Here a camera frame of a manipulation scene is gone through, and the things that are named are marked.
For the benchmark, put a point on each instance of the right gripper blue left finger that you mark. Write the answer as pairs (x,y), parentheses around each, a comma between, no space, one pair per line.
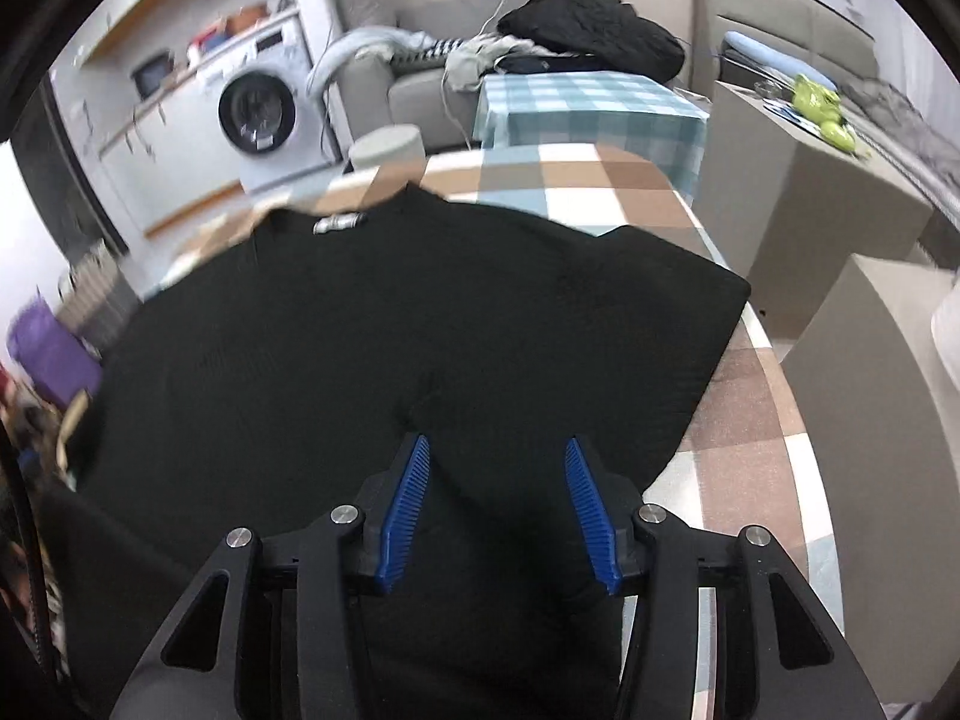
(391,503)

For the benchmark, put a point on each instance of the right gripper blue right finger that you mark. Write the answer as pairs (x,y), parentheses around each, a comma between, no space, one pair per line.
(605,505)

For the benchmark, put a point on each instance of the black knit sweater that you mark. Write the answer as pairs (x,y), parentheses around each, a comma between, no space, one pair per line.
(263,389)

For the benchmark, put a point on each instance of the light grey clothes pile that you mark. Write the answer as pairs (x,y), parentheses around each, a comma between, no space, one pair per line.
(469,61)

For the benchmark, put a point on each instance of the brown blue checkered tablecloth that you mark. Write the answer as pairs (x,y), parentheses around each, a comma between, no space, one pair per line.
(737,441)

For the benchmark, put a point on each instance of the beige cabinet box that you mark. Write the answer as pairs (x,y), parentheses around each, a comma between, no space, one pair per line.
(786,210)

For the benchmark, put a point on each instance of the round white stool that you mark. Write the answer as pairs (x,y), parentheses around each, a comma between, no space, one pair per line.
(392,144)

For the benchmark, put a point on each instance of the purple bag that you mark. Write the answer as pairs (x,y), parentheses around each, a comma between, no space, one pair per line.
(54,359)

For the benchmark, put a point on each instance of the teal checkered small table cloth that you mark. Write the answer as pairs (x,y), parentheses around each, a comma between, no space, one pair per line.
(610,108)

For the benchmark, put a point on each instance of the white front-load washing machine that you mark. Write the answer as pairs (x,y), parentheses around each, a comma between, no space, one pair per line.
(273,132)

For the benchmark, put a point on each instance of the grey sofa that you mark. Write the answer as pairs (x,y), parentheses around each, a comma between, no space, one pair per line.
(376,92)

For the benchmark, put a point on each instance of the green toy figure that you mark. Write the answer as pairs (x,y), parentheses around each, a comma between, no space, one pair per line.
(820,105)

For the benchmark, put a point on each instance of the black padded jacket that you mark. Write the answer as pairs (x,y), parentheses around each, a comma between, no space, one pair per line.
(609,30)

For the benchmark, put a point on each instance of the light blue pillow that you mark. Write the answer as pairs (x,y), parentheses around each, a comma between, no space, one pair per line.
(766,56)

